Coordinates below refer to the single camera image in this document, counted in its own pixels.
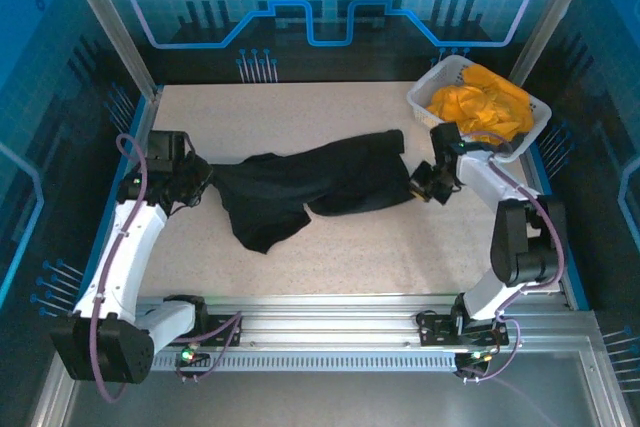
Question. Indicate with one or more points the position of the blue table edge strip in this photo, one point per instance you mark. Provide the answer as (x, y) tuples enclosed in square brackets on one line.
[(579, 297), (88, 279)]

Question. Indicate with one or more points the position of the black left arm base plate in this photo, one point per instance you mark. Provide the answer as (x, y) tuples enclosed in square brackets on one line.
[(225, 339)]

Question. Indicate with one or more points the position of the white plastic lattice basket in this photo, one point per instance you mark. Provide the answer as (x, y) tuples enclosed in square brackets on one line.
[(440, 74)]

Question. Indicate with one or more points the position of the aluminium mounting rail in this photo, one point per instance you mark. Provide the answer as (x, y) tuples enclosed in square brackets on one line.
[(325, 317)]

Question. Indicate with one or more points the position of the yellow t-shirt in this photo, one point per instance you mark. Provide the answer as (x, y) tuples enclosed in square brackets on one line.
[(480, 102)]

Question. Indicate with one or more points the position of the dark garment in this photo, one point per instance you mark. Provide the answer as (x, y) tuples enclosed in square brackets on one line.
[(517, 142)]

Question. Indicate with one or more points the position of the black t-shirt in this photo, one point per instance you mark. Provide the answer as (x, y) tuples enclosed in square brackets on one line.
[(280, 187)]

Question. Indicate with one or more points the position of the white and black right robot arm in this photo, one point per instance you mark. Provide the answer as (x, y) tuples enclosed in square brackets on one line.
[(485, 177)]

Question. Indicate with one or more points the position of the grey metal floor panel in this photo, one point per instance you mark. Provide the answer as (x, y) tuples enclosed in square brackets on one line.
[(325, 397)]

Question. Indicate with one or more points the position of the aluminium frame post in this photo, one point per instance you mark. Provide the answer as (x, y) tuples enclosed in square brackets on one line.
[(550, 22), (116, 22)]

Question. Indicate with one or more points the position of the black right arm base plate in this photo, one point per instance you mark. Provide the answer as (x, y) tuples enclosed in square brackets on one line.
[(435, 329)]

